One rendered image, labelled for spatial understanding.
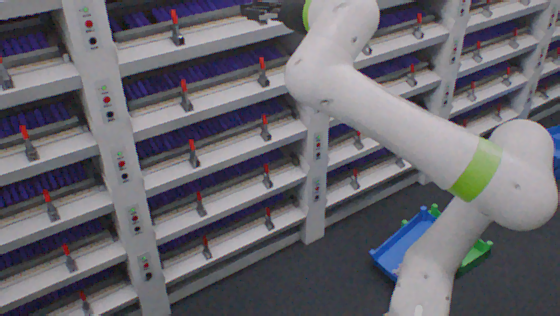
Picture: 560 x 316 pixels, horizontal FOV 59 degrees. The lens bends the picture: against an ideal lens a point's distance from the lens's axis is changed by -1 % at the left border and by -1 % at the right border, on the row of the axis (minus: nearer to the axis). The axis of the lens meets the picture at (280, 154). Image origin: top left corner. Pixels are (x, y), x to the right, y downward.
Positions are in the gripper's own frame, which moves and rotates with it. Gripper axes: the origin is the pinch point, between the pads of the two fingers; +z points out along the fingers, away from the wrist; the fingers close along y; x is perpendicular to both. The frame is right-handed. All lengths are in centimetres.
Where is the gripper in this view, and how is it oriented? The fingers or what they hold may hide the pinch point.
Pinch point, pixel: (255, 9)
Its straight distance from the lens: 125.5
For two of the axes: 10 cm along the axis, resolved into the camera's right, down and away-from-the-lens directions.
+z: -5.5, -2.7, 7.9
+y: 8.3, -3.2, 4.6
